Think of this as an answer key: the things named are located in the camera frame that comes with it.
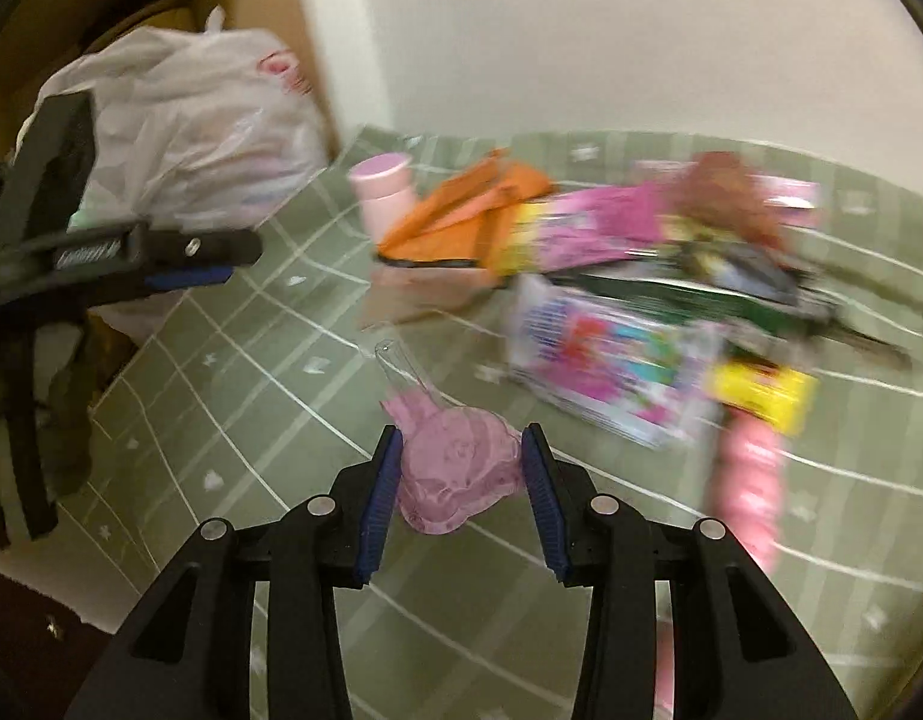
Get white plastic bag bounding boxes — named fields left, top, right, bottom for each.
left=19, top=7, right=335, bottom=331

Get pink yellow snack wrapper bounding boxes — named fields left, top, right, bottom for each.
left=498, top=184, right=687, bottom=278

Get orange snack wrapper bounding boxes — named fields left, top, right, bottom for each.
left=375, top=154, right=556, bottom=271

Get long pink packet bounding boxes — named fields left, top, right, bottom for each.
left=705, top=412, right=788, bottom=578

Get clear plastic wrapper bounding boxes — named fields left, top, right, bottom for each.
left=372, top=337, right=447, bottom=410

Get dark green snack wrapper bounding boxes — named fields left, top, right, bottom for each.
left=581, top=240, right=912, bottom=368

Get yellow candy wrapper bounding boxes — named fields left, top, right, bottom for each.
left=705, top=360, right=818, bottom=436

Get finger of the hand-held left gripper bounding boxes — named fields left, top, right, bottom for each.
left=130, top=227, right=264, bottom=272
left=86, top=266, right=235, bottom=308

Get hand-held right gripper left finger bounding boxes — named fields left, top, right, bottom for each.
left=86, top=424, right=406, bottom=720

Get green checkered blanket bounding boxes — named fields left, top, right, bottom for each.
left=4, top=124, right=923, bottom=720

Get cartoon print snack wrapper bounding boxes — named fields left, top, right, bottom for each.
left=506, top=277, right=732, bottom=451

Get brown red snack wrapper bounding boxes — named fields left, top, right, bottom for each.
left=656, top=154, right=788, bottom=256

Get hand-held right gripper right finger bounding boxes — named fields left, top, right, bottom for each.
left=521, top=422, right=859, bottom=720

